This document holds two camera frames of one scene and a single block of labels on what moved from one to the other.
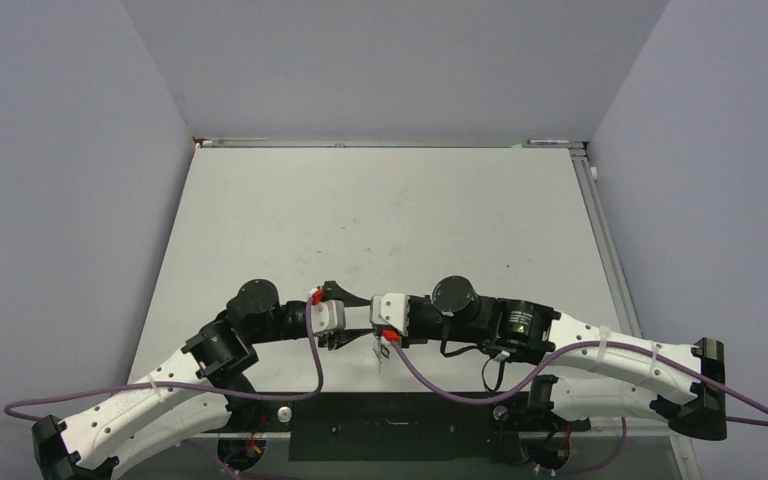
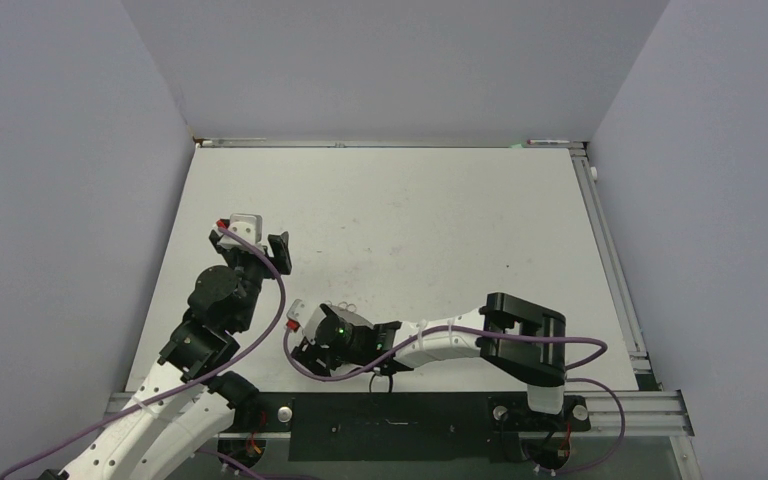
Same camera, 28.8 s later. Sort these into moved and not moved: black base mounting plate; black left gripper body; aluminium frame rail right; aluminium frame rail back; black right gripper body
Moved: black right gripper body; black left gripper body
Not moved: aluminium frame rail right; black base mounting plate; aluminium frame rail back
